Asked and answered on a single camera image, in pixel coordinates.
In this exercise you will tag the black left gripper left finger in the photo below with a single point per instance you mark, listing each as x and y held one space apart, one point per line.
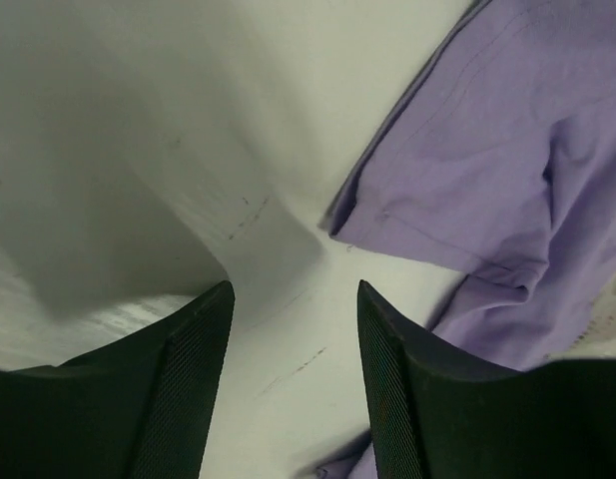
139 407

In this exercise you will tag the purple t-shirt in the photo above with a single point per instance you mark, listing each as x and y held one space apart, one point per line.
499 162

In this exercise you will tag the white plastic basket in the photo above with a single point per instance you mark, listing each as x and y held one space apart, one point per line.
599 339

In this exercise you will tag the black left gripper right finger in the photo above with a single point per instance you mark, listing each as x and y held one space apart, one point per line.
436 411

